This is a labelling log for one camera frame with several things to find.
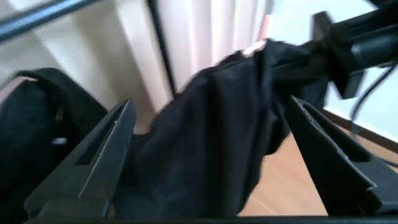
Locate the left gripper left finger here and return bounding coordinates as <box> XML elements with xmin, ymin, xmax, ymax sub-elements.
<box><xmin>24</xmin><ymin>98</ymin><xmax>138</xmax><ymax>218</ymax></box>

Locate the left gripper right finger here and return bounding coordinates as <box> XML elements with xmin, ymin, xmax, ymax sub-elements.
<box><xmin>284</xmin><ymin>95</ymin><xmax>398</xmax><ymax>217</ymax></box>

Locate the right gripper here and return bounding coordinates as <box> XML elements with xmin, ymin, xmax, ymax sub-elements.
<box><xmin>312</xmin><ymin>11</ymin><xmax>398</xmax><ymax>100</ymax></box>

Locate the black garment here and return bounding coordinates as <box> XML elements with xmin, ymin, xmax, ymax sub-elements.
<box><xmin>113</xmin><ymin>39</ymin><xmax>330</xmax><ymax>218</ymax></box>
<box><xmin>0</xmin><ymin>67</ymin><xmax>108</xmax><ymax>218</ymax></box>

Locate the black clothes rack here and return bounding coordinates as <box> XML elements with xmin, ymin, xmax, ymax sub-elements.
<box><xmin>0</xmin><ymin>0</ymin><xmax>178</xmax><ymax>97</ymax></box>

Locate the black cable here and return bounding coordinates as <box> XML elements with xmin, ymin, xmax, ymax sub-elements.
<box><xmin>349</xmin><ymin>62</ymin><xmax>398</xmax><ymax>166</ymax></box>

